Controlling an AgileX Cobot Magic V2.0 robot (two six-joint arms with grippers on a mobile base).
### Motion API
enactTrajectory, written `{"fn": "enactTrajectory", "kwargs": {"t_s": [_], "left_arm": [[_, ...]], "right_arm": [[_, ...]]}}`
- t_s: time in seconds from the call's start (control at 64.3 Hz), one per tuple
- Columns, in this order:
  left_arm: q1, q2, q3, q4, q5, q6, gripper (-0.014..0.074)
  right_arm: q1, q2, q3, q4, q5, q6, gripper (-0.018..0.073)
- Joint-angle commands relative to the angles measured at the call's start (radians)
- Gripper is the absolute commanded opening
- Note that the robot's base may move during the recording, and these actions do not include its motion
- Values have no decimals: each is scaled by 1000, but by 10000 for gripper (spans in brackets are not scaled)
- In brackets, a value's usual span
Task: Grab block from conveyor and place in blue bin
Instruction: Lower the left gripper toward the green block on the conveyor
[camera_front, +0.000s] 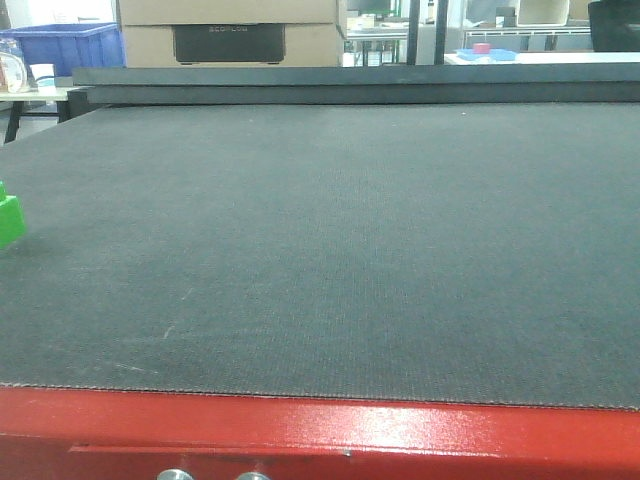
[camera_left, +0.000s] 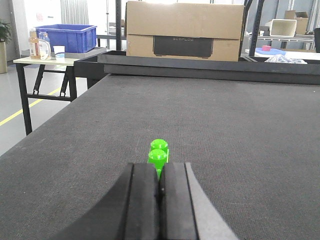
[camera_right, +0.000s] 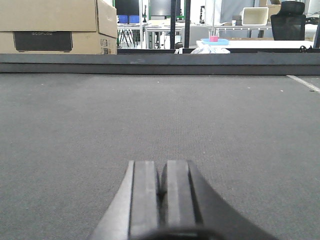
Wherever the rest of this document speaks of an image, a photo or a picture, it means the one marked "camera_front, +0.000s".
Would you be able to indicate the silver round knob right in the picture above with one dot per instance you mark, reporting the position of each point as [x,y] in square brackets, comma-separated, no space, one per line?
[252,475]

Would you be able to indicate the cardboard box with black print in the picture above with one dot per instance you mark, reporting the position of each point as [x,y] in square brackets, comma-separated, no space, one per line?
[161,34]

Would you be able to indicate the dark conveyor belt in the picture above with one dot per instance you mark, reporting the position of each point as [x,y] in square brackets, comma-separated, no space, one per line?
[481,254]

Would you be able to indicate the green toy block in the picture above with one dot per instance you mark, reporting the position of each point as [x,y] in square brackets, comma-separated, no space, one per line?
[12,223]

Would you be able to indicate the blue plastic crate background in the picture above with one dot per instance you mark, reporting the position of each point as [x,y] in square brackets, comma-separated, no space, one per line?
[70,46]

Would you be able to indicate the silver round knob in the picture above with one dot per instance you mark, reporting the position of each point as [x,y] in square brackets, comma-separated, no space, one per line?
[174,474]
[252,475]

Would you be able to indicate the white paper cup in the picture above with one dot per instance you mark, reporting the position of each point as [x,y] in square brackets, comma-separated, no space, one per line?
[44,77]

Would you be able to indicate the dark rear conveyor rail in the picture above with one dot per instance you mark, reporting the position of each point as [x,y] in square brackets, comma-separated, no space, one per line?
[399,85]

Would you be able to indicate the small blue tray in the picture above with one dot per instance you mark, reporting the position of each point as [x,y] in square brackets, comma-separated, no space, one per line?
[492,56]

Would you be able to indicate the red conveyor frame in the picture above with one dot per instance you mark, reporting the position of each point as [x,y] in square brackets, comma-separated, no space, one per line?
[87,434]

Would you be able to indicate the silver round knob left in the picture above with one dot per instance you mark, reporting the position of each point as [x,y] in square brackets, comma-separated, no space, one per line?
[174,474]

